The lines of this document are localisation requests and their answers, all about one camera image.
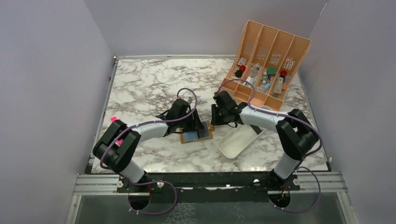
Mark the black mounting rail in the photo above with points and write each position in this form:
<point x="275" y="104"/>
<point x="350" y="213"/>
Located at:
<point x="207" y="187"/>

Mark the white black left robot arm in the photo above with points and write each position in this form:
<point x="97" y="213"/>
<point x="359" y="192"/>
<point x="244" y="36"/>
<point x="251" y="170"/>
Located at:
<point x="119" y="158"/>

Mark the pink highlighter marker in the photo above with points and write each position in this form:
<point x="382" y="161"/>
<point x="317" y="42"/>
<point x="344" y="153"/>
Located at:
<point x="114" y="121"/>

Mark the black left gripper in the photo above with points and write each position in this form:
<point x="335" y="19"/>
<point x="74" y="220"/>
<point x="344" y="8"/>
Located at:
<point x="191" y="127"/>

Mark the peach desk organizer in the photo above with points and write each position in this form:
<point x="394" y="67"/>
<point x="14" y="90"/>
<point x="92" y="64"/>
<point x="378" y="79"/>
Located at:
<point x="262" y="47"/>

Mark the yellow leather card holder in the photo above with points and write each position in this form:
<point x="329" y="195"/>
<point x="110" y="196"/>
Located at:
<point x="199" y="135"/>

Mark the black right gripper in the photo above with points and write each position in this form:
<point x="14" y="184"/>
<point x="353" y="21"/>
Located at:
<point x="215" y="121"/>

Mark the light blue tube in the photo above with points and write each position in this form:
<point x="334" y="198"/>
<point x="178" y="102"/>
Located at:
<point x="266" y="87"/>

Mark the white red tube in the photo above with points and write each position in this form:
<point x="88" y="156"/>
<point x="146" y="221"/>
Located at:
<point x="278" y="85"/>

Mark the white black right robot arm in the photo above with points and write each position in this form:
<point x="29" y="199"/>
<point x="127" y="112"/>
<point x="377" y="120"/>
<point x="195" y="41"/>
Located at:
<point x="296" y="134"/>

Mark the white plastic tray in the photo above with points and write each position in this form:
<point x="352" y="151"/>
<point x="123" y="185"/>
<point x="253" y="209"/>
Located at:
<point x="245" y="134"/>

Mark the black round cap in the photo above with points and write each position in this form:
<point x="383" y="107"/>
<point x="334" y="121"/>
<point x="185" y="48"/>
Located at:
<point x="238" y="73"/>

